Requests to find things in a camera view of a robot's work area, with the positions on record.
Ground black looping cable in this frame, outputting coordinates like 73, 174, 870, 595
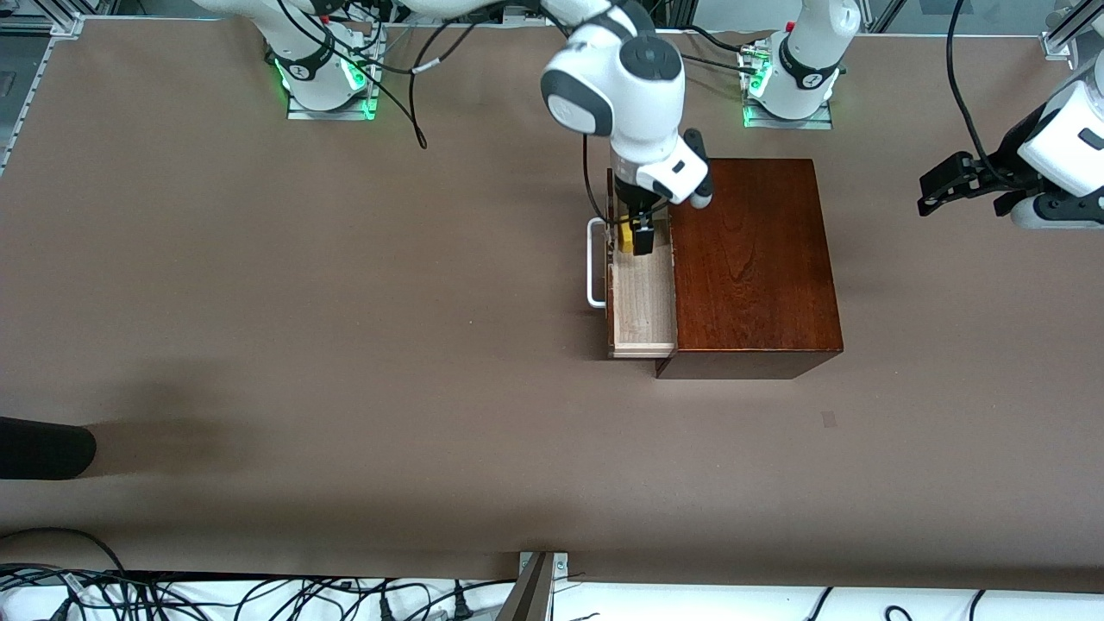
0, 528, 129, 577

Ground thin black table cable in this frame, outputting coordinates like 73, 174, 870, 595
681, 24, 764, 74

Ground tangled black cable bundle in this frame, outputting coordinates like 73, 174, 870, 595
0, 565, 518, 621

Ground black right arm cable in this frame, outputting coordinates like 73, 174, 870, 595
276, 0, 622, 227

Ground metal table bracket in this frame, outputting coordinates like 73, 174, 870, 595
496, 552, 570, 621

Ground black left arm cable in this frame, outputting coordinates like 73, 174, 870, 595
947, 0, 1010, 186

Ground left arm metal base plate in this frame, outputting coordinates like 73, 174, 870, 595
743, 95, 834, 130

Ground dark brown wooden cabinet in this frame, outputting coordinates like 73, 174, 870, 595
655, 158, 845, 380

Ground black base connector cables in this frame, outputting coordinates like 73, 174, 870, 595
341, 0, 411, 66

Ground wooden drawer with white handle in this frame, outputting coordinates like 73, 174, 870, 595
586, 168, 679, 360

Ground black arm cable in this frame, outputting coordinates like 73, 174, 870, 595
276, 0, 622, 227
947, 0, 1010, 186

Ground black ribbed cylinder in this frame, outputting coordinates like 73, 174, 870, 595
0, 417, 97, 480

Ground aluminium frame rail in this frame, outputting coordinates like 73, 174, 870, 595
1039, 0, 1104, 61
0, 13, 83, 178

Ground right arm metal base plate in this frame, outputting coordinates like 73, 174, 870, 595
287, 86, 380, 122

